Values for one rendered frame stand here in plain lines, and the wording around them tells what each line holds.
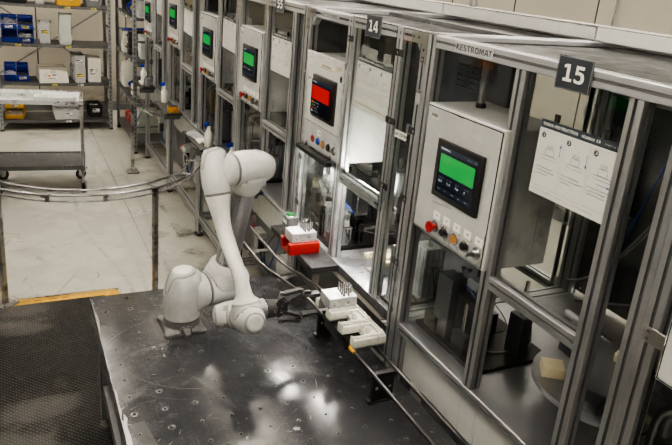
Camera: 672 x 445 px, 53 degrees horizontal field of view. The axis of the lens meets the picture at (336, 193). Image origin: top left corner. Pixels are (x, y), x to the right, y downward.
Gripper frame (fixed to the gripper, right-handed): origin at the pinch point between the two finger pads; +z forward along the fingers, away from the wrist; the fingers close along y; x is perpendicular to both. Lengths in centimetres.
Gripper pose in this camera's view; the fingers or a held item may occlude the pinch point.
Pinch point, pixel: (312, 302)
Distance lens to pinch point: 279.0
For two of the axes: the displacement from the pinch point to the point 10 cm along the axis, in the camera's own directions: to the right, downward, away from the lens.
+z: 9.1, -0.6, 4.2
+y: 0.9, -9.5, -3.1
